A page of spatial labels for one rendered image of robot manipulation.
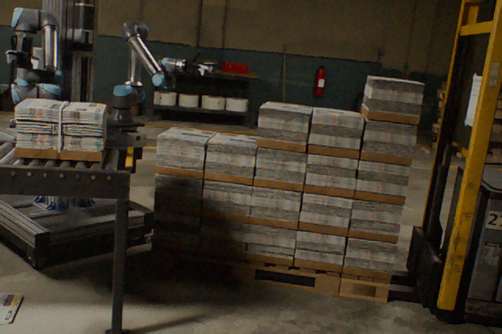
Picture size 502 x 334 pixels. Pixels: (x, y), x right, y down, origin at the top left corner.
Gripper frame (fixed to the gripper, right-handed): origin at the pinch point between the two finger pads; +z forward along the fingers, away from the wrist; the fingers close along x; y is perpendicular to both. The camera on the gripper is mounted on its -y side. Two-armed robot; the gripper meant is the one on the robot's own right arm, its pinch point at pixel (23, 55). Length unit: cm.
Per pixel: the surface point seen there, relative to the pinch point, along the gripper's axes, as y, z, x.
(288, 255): 82, 12, -158
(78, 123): 22.6, 29.5, -27.2
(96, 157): 37, 31, -37
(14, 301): 122, 8, -13
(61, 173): 43, 45, -22
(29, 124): 27.2, 26.0, -7.0
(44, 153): 38.9, 27.3, -15.0
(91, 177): 42, 47, -35
